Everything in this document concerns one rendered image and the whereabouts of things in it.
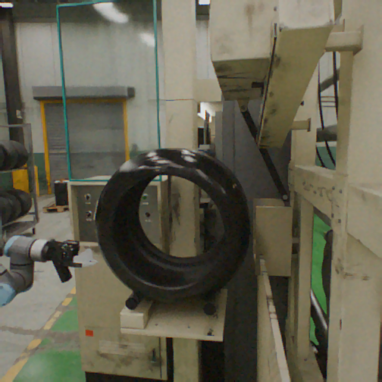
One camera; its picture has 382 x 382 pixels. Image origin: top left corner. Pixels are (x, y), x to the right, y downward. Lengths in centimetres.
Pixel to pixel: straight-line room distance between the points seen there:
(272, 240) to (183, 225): 40
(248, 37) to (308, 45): 14
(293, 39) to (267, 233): 85
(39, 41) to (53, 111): 224
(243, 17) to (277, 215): 80
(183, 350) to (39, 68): 1074
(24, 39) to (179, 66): 1080
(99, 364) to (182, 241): 108
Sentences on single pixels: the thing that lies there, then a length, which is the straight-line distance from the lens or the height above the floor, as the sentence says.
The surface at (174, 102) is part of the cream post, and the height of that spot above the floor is 164.
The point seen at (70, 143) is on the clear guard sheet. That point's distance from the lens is 186.
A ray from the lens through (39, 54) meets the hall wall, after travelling 1175.
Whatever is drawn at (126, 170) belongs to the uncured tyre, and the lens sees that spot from 103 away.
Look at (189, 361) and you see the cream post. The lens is 170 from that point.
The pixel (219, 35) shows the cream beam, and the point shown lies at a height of 169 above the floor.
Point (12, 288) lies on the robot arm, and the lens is 131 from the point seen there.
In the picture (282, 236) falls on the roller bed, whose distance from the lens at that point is 133.
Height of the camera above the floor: 145
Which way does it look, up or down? 8 degrees down
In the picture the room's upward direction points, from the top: 1 degrees counter-clockwise
